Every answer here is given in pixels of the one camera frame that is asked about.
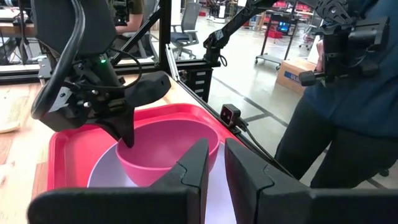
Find small black table-edge camera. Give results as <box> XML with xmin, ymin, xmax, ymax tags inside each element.
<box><xmin>220</xmin><ymin>103</ymin><xmax>242</xmax><ymax>128</ymax></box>

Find black camera cable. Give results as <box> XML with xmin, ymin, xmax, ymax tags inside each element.
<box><xmin>238</xmin><ymin>119</ymin><xmax>295</xmax><ymax>177</ymax></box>

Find lavender round plate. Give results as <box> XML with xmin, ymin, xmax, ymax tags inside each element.
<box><xmin>87</xmin><ymin>141</ymin><xmax>237</xmax><ymax>224</ymax></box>

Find black wheeled cart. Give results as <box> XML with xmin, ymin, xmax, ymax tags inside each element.
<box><xmin>254</xmin><ymin>11</ymin><xmax>313</xmax><ymax>71</ymax></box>

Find person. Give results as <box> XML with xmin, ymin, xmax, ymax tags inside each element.
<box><xmin>273</xmin><ymin>0</ymin><xmax>398</xmax><ymax>189</ymax></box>
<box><xmin>107</xmin><ymin>0</ymin><xmax>146</xmax><ymax>35</ymax></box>

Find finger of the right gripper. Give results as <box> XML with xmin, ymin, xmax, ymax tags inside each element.
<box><xmin>126</xmin><ymin>71</ymin><xmax>172</xmax><ymax>108</ymax></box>
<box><xmin>99</xmin><ymin>107</ymin><xmax>135</xmax><ymax>148</ymax></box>

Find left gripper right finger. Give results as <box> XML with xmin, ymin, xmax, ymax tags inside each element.
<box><xmin>225</xmin><ymin>138</ymin><xmax>398</xmax><ymax>224</ymax></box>

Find grey office chair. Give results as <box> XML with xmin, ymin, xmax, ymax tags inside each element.
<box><xmin>170</xmin><ymin>2</ymin><xmax>201</xmax><ymax>60</ymax></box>

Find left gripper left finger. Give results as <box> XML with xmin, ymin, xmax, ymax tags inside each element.
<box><xmin>27</xmin><ymin>138</ymin><xmax>210</xmax><ymax>224</ymax></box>

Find black drawer cabinet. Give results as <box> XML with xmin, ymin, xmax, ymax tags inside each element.
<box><xmin>180</xmin><ymin>67</ymin><xmax>215</xmax><ymax>103</ymax></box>

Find brown cardboard box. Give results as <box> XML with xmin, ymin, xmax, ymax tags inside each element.
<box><xmin>275</xmin><ymin>58</ymin><xmax>318</xmax><ymax>96</ymax></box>

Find dark pink bowl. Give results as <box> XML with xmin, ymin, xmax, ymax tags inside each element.
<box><xmin>115</xmin><ymin>119</ymin><xmax>221</xmax><ymax>187</ymax></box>

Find red plastic serving tray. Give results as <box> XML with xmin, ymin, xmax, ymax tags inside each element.
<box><xmin>46</xmin><ymin>103</ymin><xmax>246</xmax><ymax>191</ymax></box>

